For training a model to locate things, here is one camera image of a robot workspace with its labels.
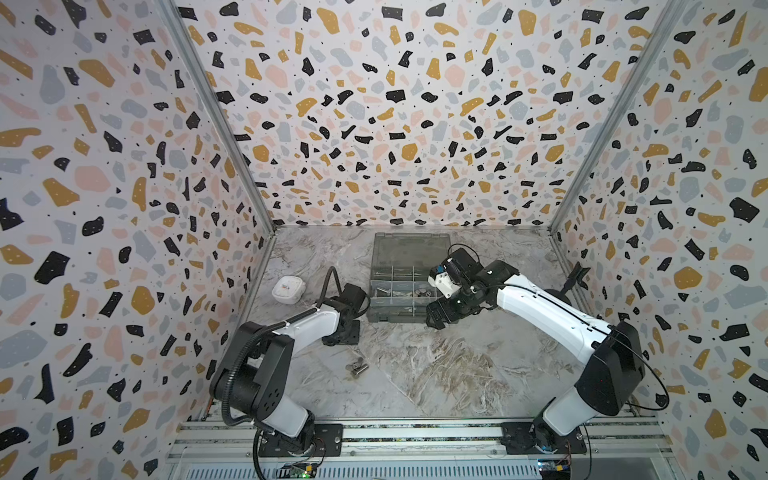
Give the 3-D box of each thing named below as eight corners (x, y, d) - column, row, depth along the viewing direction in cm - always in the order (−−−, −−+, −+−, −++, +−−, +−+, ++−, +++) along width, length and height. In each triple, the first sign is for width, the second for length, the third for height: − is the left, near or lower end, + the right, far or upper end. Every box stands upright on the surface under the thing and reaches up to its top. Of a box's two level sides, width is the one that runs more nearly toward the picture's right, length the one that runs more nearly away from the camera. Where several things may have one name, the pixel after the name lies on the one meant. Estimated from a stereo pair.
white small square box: (273, 305, 100) (269, 298, 97) (280, 282, 106) (277, 275, 103) (303, 305, 100) (300, 298, 97) (309, 282, 106) (306, 275, 103)
